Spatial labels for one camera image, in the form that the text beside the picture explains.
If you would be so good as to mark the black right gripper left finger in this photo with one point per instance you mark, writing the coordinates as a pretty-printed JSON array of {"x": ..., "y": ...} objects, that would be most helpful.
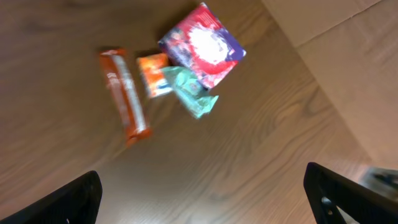
[{"x": 77, "y": 202}]

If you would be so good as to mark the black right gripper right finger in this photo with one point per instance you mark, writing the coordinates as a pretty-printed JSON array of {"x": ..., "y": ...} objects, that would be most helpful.
[{"x": 327, "y": 192}]

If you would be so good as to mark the red orange snack bag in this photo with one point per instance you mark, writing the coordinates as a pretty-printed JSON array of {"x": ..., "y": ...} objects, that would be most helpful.
[{"x": 123, "y": 90}]

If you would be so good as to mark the green snack packet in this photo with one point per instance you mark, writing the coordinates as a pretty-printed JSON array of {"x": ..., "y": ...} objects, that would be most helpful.
[{"x": 195, "y": 98}]

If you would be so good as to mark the red purple tissue pack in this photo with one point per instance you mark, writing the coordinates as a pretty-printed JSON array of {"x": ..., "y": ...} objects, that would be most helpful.
[{"x": 201, "y": 43}]

